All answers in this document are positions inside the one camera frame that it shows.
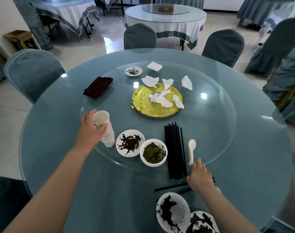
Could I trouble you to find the bundle of black chopsticks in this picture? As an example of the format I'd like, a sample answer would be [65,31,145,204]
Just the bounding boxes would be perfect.
[164,121,188,180]

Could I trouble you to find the metal tray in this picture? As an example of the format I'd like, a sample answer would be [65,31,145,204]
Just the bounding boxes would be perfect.
[274,152,295,231]

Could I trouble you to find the crumpled white tissue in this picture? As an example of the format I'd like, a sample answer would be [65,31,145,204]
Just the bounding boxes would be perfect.
[181,75,193,91]
[172,94,185,109]
[150,90,173,108]
[141,75,159,88]
[161,78,174,91]

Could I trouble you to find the dark red cloth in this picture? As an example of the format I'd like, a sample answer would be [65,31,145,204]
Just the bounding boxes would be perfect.
[83,76,114,99]

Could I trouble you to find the gold standing bin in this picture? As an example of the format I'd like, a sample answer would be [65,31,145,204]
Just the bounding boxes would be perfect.
[3,30,42,51]

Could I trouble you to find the round blue table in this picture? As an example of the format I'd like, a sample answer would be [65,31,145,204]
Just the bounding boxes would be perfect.
[19,48,295,233]

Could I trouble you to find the round white clothed table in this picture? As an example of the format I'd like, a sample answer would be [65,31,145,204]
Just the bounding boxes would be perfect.
[98,0,133,16]
[31,0,100,39]
[124,3,208,51]

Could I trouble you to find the person's right hand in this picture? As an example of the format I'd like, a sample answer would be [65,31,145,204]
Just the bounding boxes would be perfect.
[186,158,215,195]

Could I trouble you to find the person's left hand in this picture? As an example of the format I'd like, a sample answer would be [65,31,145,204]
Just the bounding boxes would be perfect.
[74,109,108,153]

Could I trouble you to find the folded white napkin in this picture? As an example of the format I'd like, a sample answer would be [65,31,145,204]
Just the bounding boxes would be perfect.
[147,61,163,72]

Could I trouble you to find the person's right forearm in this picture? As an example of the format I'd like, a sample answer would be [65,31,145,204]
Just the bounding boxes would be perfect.
[201,186,261,233]

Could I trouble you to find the blue covered chair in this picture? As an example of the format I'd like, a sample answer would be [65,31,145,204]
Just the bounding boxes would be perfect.
[0,176,32,233]
[244,17,295,75]
[261,218,295,233]
[201,29,245,68]
[4,49,65,104]
[124,23,157,50]

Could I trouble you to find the yellow round disc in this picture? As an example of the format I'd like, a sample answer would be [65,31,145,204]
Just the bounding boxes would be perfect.
[132,83,183,118]

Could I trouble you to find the stack of white bowls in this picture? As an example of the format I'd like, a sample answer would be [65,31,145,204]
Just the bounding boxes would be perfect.
[139,139,168,168]

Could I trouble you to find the stack of white plates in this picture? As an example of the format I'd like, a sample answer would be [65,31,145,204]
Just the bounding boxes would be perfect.
[115,129,146,158]

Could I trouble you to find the person's left forearm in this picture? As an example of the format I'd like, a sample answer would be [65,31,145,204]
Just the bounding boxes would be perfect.
[3,147,90,233]

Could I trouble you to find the blue skirted table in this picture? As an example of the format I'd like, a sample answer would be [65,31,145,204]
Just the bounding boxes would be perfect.
[236,0,295,28]

